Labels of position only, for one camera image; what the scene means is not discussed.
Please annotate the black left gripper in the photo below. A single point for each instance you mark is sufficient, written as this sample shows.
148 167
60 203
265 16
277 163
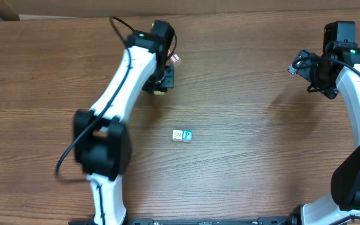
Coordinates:
163 82

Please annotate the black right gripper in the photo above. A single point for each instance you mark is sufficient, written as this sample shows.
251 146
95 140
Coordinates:
324 84

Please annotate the wooden block with pretzel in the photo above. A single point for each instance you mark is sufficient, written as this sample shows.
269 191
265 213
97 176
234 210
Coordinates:
177 135

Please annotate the wooden block blue letter P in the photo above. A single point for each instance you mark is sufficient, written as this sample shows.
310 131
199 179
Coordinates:
187 136

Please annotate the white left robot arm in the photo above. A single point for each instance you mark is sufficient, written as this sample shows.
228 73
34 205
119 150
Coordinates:
101 140

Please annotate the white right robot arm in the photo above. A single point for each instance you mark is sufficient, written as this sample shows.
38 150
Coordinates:
337 72

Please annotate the wooden block red letter I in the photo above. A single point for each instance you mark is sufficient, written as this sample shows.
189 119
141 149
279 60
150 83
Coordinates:
175 60

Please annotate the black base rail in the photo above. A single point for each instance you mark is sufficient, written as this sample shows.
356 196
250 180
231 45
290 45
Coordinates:
259 221

